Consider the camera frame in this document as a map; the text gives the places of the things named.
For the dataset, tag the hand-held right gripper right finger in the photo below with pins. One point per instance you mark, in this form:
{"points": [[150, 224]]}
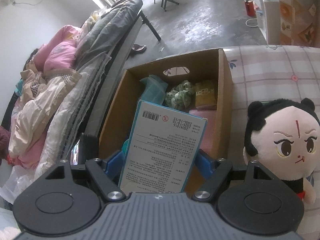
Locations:
{"points": [[203, 165]]}

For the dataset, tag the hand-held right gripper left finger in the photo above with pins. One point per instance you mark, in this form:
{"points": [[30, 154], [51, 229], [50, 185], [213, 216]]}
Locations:
{"points": [[112, 165]]}

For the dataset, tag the pink sponge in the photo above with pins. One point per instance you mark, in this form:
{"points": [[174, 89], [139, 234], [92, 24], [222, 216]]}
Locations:
{"points": [[208, 130]]}

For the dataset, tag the blue and white carton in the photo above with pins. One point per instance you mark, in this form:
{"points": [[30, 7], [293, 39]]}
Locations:
{"points": [[162, 145]]}

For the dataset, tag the brown cardboard box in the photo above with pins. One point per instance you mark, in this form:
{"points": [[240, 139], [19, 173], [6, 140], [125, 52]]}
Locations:
{"points": [[225, 100]]}

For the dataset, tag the small yellow box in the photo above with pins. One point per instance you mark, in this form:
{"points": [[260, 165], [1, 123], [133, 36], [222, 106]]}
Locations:
{"points": [[206, 95]]}

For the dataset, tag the green white scrunchie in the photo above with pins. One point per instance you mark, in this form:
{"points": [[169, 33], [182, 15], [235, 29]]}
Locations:
{"points": [[180, 95]]}

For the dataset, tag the light blue towel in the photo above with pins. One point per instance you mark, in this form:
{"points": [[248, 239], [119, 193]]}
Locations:
{"points": [[153, 88]]}

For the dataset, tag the black-haired plush doll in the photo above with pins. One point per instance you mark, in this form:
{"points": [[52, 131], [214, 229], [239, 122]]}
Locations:
{"points": [[287, 142]]}

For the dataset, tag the beige padded jacket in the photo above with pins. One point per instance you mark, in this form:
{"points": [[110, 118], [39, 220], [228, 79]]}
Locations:
{"points": [[42, 100]]}

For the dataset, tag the plaid printed mat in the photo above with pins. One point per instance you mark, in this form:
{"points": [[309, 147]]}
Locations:
{"points": [[270, 75]]}

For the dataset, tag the brown slipper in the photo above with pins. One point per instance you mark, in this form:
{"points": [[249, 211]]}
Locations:
{"points": [[138, 48]]}

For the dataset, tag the pink quilt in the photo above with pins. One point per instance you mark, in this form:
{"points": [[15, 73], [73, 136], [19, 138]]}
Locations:
{"points": [[61, 52]]}

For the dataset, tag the white cabinet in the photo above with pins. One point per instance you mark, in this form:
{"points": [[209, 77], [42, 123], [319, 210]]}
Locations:
{"points": [[268, 20]]}

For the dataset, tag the red bottle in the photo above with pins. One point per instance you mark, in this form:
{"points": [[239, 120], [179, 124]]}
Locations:
{"points": [[249, 6]]}

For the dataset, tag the patterned cloth covered cabinet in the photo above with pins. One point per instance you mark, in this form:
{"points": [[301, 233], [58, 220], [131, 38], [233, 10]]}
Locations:
{"points": [[300, 12]]}

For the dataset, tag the black metal bed frame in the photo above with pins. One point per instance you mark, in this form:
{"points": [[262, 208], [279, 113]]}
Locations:
{"points": [[150, 26]]}

